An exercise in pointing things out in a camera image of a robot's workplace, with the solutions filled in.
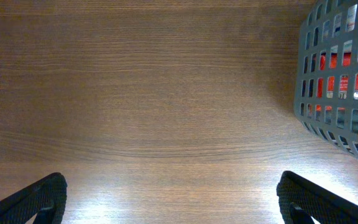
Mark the grey plastic shopping basket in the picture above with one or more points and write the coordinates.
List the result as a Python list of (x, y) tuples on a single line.
[(345, 138)]

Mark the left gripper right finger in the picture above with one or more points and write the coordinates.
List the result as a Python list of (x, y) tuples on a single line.
[(302, 201)]

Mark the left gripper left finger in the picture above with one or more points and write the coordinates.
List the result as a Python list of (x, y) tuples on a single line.
[(43, 200)]

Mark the red spaghetti packet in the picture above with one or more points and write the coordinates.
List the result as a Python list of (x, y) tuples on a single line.
[(323, 97)]

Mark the white tissue multipack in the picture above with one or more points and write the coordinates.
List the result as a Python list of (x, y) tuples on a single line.
[(336, 24)]

